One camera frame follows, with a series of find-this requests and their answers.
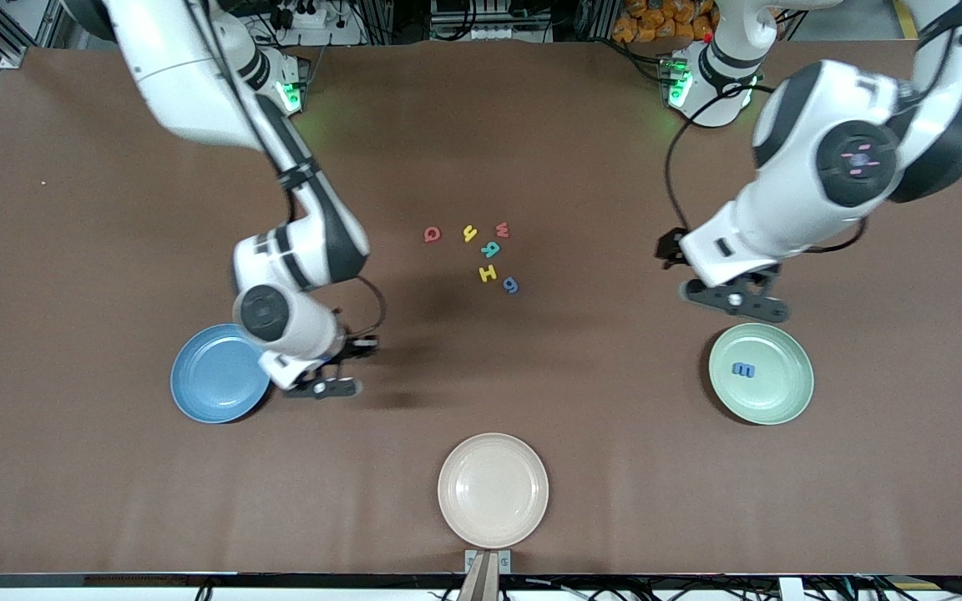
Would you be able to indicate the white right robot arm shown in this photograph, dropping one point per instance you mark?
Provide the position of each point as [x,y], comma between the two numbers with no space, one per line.
[197,75]

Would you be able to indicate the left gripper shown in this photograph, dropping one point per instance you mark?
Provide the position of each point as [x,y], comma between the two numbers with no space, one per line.
[670,248]

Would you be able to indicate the beige plate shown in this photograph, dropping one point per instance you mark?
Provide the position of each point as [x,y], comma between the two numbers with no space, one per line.
[493,490]

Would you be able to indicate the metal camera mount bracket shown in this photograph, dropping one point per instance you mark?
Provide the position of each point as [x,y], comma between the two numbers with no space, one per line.
[488,576]

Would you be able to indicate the blue foam lowercase m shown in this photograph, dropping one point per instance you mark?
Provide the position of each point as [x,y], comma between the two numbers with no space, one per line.
[744,369]

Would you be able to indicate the white power strip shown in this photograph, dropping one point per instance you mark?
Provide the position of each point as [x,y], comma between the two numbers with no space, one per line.
[310,17]

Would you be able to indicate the brown table cover sheet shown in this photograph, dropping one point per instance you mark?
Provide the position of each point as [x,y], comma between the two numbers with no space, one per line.
[113,501]

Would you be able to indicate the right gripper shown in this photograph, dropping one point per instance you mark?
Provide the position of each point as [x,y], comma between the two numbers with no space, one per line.
[355,345]

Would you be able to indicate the yellow foam lowercase h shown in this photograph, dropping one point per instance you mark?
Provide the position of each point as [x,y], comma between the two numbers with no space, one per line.
[470,233]

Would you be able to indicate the blue plate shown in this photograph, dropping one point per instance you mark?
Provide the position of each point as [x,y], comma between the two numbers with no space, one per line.
[214,376]

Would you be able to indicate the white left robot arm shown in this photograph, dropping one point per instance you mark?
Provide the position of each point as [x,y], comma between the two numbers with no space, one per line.
[782,209]

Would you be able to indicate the pink foam letter Q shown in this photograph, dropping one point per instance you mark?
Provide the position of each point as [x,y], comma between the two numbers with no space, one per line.
[428,234]

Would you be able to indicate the teal foam letter R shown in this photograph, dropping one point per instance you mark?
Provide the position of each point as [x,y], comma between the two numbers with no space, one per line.
[491,248]

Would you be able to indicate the green plate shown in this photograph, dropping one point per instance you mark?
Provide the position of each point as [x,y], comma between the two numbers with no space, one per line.
[773,392]

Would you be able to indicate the blue foam lowercase g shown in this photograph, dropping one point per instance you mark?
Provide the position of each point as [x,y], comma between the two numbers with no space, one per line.
[511,285]

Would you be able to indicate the pink foam lowercase w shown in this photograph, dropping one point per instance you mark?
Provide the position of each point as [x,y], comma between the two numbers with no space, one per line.
[502,230]

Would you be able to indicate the bag of orange items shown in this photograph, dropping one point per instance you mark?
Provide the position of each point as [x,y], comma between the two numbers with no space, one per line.
[656,21]

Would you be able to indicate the yellow foam uppercase H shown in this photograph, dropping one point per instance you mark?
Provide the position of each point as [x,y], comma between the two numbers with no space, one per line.
[488,273]

